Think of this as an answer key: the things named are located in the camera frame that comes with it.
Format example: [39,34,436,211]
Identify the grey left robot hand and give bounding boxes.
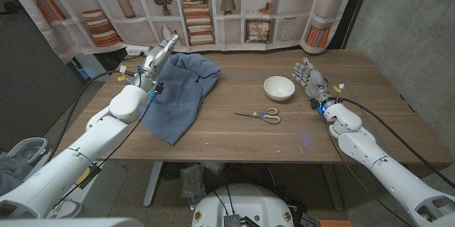
[140,33,181,82]

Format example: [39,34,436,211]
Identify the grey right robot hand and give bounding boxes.
[291,56,330,103]

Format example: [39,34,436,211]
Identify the blue hoodie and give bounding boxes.
[126,52,222,147]

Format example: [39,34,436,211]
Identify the white ceramic bowl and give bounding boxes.
[263,75,296,102]

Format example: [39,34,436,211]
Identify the white power strip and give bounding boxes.
[124,44,152,57]

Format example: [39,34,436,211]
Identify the white cabinet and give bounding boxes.
[73,53,111,83]

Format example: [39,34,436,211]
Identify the black backdrop stand pole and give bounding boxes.
[326,0,374,51]

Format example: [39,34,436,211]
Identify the grey metal table leg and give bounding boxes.
[143,162,164,208]
[321,162,345,212]

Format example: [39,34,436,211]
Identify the clear plastic bag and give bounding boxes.
[180,164,207,206]

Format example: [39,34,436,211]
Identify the grey floor board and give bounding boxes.
[45,161,128,218]

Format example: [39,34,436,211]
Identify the black yellow foot pedal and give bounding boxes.
[76,162,102,189]

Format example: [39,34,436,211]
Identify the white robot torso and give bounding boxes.
[191,183,295,227]

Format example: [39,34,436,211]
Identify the orange box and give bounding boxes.
[319,219,353,227]

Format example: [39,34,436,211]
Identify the white plastic base housing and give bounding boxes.
[6,137,49,180]

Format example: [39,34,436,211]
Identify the white grey sneaker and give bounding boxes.
[45,198,82,220]

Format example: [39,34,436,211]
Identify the orange handled scissors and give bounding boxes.
[233,107,282,125]

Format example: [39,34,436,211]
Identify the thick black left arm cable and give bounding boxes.
[45,69,138,164]

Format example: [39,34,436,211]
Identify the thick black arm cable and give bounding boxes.
[339,97,455,189]
[45,69,138,164]

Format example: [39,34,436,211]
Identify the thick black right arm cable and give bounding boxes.
[339,97,455,189]

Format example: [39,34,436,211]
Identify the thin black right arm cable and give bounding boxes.
[321,112,415,227]

